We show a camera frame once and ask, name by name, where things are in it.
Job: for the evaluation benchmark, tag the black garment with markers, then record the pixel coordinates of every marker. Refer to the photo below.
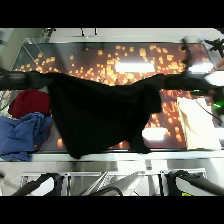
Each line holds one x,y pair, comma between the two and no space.
96,113

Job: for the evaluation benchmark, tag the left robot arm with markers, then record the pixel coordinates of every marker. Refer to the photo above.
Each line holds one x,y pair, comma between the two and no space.
16,80

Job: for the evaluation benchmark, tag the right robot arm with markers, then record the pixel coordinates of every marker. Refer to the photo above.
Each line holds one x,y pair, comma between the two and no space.
188,83

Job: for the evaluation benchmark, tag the red garment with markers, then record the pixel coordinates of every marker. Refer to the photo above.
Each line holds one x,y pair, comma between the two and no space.
30,101

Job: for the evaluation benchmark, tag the beige garment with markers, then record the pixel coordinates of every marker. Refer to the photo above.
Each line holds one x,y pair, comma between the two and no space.
196,126

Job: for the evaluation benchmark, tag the blue garment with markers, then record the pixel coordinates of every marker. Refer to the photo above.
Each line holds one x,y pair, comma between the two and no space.
20,136

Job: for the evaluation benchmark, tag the silver frame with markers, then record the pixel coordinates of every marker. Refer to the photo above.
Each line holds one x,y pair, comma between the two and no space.
116,156

